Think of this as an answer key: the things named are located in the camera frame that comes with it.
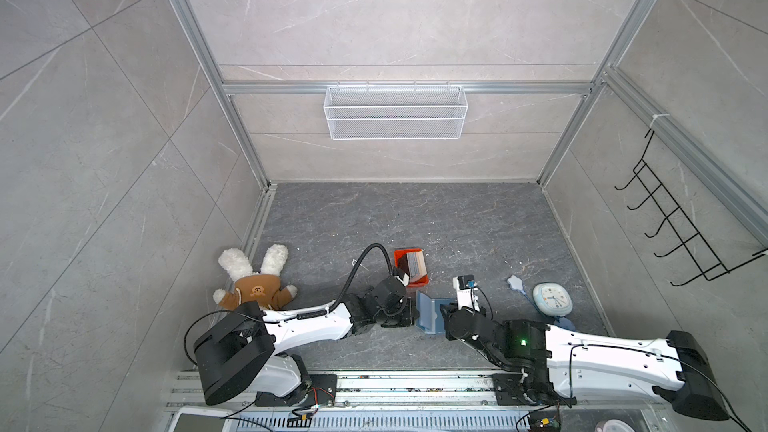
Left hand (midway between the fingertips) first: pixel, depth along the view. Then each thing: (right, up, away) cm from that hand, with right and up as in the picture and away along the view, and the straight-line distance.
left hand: (423, 309), depth 80 cm
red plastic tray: (-5, +10, +15) cm, 19 cm away
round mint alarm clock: (+39, +1, +6) cm, 39 cm away
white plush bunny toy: (-45, +5, +3) cm, 45 cm away
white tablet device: (-51, -20, -14) cm, 57 cm away
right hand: (+4, +2, -4) cm, 6 cm away
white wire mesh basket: (-7, +61, +21) cm, 65 cm away
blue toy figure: (+30, +4, +12) cm, 33 cm away
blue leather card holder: (+2, -3, +6) cm, 7 cm away
